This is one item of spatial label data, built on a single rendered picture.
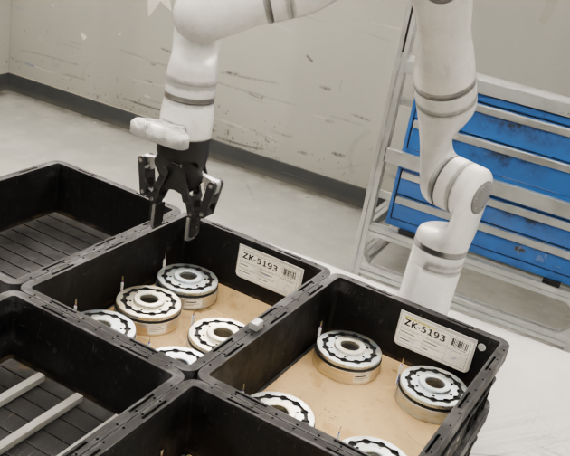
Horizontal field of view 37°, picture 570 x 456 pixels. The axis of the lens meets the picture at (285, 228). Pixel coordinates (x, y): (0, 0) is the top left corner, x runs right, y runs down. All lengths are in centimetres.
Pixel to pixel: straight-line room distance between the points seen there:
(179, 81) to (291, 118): 307
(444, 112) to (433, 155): 13
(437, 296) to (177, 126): 56
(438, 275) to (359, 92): 265
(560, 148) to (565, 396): 142
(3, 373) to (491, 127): 212
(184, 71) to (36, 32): 389
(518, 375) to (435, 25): 78
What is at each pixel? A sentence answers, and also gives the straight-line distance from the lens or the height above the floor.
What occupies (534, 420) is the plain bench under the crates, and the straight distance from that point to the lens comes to 160.
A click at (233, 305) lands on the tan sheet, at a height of 83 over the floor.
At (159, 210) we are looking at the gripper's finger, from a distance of 128.
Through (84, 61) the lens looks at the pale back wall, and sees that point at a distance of 485.
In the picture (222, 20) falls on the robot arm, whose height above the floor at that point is 132.
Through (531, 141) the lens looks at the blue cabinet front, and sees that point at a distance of 299.
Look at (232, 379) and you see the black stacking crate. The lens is 116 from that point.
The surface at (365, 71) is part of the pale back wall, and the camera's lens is 403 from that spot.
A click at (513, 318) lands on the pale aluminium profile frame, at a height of 14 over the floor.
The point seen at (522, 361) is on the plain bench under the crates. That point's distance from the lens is 176.
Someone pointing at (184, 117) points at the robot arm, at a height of 118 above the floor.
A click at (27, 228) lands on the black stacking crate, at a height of 83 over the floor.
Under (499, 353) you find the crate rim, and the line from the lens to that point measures 128.
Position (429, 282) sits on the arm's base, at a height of 91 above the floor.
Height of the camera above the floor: 154
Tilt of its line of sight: 24 degrees down
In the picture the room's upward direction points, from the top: 10 degrees clockwise
